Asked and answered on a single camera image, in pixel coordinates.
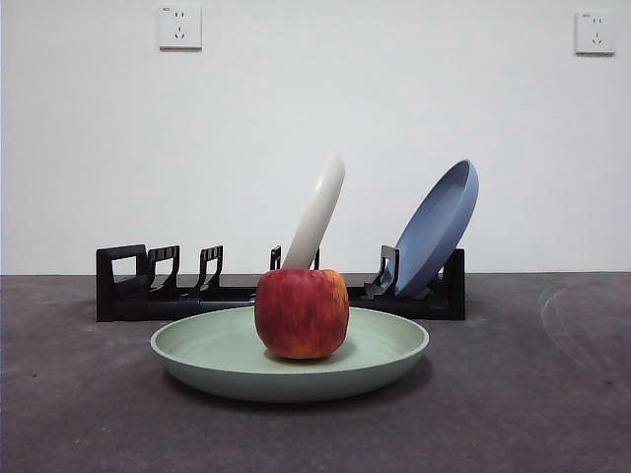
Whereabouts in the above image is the green plate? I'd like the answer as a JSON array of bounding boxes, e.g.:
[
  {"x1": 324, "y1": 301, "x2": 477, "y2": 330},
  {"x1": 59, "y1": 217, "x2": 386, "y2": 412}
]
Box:
[{"x1": 150, "y1": 304, "x2": 431, "y2": 404}]

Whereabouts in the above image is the black plate rack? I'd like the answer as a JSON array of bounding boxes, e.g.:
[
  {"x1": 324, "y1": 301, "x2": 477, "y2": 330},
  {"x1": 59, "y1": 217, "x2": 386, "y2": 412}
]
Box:
[{"x1": 96, "y1": 243, "x2": 467, "y2": 323}]

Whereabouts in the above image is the cream white plate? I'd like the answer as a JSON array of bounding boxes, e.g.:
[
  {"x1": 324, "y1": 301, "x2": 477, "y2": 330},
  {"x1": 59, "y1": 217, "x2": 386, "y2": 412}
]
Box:
[{"x1": 280, "y1": 153, "x2": 346, "y2": 271}]

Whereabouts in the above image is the white wall socket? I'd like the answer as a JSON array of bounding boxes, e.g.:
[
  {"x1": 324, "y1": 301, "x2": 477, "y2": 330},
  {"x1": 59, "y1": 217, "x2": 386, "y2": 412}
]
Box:
[
  {"x1": 158, "y1": 4, "x2": 203, "y2": 50},
  {"x1": 574, "y1": 10, "x2": 617, "y2": 56}
]

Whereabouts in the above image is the blue plate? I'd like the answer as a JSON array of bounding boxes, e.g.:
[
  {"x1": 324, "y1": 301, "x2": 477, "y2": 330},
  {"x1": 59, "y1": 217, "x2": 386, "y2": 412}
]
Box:
[{"x1": 393, "y1": 158, "x2": 480, "y2": 300}]

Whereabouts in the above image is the red apple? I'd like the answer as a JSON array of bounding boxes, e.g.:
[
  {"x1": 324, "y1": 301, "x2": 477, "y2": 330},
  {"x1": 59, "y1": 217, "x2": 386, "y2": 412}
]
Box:
[{"x1": 253, "y1": 267, "x2": 351, "y2": 360}]

